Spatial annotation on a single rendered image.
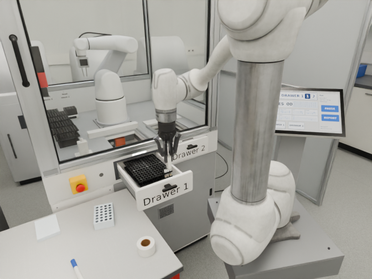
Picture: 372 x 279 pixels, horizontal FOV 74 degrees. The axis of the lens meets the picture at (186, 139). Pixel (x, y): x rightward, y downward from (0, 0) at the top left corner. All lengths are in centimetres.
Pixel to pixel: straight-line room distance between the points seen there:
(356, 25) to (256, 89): 178
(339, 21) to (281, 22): 186
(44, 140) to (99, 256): 54
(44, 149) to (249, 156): 91
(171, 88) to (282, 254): 71
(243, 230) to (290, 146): 114
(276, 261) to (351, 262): 139
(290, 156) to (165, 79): 113
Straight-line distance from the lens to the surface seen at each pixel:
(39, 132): 122
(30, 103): 118
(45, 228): 129
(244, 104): 57
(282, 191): 88
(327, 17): 241
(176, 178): 117
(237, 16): 48
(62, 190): 135
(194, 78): 106
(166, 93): 98
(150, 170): 128
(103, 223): 120
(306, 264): 101
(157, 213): 167
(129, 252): 109
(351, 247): 244
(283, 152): 181
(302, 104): 172
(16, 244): 130
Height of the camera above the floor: 157
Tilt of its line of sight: 25 degrees down
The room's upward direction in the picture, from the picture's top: 1 degrees counter-clockwise
